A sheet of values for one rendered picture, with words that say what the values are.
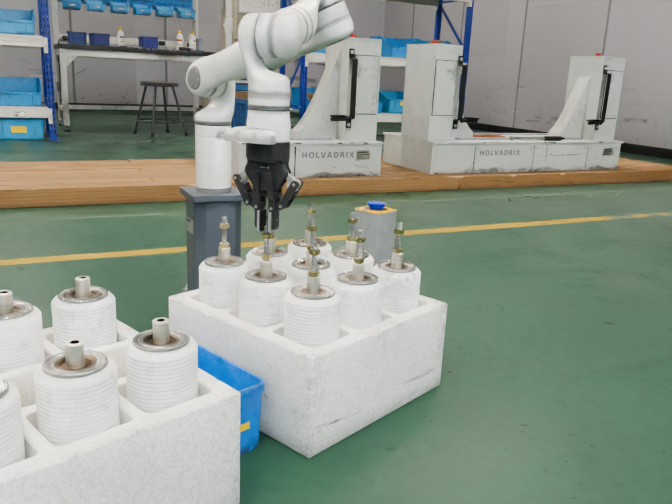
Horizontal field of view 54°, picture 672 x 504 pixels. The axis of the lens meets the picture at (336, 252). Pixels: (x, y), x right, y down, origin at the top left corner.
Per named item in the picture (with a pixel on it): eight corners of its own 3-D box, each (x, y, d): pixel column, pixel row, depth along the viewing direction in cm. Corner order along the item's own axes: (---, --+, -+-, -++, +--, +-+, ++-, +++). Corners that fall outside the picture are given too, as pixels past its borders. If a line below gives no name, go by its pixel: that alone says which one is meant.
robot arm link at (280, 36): (293, 16, 102) (319, 7, 114) (240, 15, 104) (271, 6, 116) (294, 62, 105) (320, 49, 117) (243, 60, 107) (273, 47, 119)
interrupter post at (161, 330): (148, 342, 89) (148, 319, 88) (164, 338, 91) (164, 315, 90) (158, 348, 87) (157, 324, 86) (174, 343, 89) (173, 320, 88)
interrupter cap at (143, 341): (121, 341, 89) (121, 336, 89) (171, 328, 94) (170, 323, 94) (150, 359, 84) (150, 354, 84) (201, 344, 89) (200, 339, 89)
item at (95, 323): (48, 396, 109) (40, 293, 105) (103, 380, 116) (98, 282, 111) (73, 419, 103) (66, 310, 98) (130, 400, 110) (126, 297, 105)
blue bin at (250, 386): (119, 401, 123) (116, 342, 120) (170, 384, 131) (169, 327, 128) (213, 471, 103) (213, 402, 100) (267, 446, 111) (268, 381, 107)
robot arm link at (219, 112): (217, 60, 171) (217, 127, 175) (186, 58, 164) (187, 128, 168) (240, 60, 165) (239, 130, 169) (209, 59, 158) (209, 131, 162)
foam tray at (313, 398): (169, 380, 132) (167, 295, 127) (305, 331, 160) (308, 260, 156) (308, 459, 107) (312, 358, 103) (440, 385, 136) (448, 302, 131)
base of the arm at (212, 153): (191, 188, 175) (191, 122, 170) (225, 186, 179) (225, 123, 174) (200, 194, 167) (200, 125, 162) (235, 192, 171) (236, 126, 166)
